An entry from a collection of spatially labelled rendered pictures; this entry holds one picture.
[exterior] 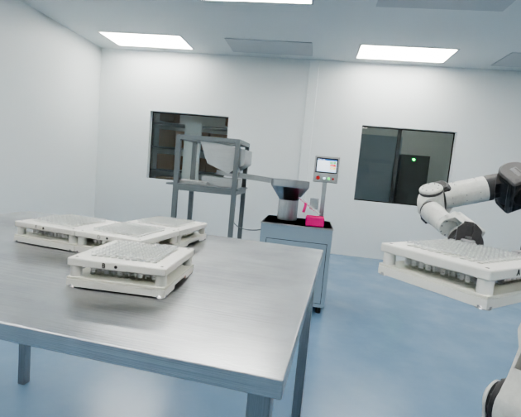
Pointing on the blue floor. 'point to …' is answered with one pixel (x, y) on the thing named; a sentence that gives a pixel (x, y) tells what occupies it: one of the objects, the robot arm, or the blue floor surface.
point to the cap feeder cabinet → (295, 234)
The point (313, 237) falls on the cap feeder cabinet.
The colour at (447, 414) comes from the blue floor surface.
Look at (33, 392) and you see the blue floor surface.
